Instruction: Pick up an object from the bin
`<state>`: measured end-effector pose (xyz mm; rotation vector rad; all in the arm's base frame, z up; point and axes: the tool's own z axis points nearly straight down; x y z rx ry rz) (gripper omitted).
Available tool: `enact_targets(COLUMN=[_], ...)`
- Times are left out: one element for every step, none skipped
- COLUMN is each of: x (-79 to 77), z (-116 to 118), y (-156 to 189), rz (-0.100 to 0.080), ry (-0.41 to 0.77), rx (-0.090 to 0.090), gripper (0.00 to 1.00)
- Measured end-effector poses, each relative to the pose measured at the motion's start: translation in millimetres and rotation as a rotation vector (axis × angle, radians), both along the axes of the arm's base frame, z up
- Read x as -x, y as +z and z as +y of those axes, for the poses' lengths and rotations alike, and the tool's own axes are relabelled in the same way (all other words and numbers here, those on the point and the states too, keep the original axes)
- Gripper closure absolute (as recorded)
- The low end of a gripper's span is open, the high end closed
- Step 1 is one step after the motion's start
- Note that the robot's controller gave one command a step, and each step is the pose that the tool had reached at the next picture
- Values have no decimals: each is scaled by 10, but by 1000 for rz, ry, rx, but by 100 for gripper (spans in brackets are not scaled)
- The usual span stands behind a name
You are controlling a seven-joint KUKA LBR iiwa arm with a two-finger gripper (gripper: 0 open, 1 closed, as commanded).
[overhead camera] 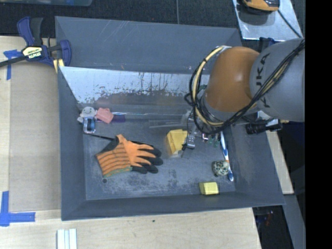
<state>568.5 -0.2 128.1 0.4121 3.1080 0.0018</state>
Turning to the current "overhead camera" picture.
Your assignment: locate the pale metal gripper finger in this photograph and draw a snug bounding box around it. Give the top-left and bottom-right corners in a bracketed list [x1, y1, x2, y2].
[181, 135, 196, 158]

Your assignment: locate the large yellow block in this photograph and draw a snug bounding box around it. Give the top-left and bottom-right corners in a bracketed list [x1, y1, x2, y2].
[165, 129, 188, 158]

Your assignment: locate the blue and white toothbrush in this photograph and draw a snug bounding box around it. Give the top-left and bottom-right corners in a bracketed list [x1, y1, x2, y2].
[219, 131, 234, 182]

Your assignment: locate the spotted pale toy ball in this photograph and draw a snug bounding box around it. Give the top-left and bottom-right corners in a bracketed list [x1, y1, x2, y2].
[212, 160, 230, 177]

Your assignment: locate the small yellow block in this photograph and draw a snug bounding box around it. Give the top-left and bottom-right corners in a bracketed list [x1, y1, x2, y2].
[198, 182, 220, 196]

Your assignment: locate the orange and black work glove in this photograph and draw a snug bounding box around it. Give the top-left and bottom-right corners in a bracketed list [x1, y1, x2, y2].
[94, 134, 164, 178]

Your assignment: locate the pink toy block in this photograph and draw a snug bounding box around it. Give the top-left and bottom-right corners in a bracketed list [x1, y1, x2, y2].
[95, 107, 115, 125]

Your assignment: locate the grey metal bin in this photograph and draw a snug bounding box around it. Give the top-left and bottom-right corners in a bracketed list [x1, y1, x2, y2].
[54, 16, 286, 222]

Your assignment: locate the pale smiling toy figure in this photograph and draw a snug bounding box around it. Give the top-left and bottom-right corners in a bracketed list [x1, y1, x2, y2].
[77, 106, 98, 135]

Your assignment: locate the black cylinder on white bracket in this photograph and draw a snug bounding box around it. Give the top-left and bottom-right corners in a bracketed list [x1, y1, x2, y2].
[245, 118, 283, 135]

